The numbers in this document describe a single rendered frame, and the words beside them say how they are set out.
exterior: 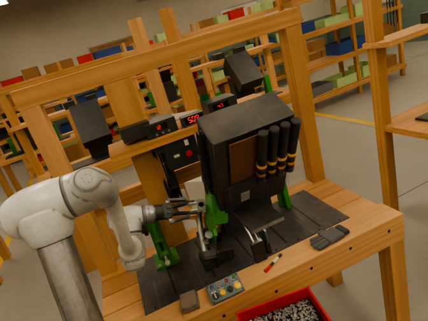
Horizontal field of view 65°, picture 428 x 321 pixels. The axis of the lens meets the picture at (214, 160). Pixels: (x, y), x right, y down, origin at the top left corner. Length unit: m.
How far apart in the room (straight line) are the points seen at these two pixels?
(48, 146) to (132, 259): 0.68
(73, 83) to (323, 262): 1.43
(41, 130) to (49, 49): 9.69
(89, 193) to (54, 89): 0.84
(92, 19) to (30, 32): 1.77
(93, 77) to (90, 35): 9.73
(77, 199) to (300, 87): 1.45
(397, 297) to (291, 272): 0.74
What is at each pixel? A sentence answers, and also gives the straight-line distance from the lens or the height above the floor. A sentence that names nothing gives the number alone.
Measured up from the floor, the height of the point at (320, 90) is 0.34.
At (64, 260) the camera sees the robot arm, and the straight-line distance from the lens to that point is 1.08.
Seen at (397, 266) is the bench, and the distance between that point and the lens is 2.06.
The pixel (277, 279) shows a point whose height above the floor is 0.88.
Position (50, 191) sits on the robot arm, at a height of 1.67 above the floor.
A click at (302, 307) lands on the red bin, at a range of 1.49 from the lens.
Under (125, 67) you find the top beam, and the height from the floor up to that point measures 1.90.
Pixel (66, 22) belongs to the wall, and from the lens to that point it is 11.47.
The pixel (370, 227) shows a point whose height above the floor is 0.90.
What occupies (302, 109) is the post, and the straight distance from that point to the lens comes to 2.10.
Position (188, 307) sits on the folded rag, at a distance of 1.56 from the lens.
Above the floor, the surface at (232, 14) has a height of 2.12.
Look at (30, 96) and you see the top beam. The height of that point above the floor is 1.90.
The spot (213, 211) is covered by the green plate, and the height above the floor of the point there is 1.19.
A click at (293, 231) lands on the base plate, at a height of 0.90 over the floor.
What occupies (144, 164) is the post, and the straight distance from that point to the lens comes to 1.82.
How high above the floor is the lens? 1.95
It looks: 21 degrees down
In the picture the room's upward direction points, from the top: 17 degrees counter-clockwise
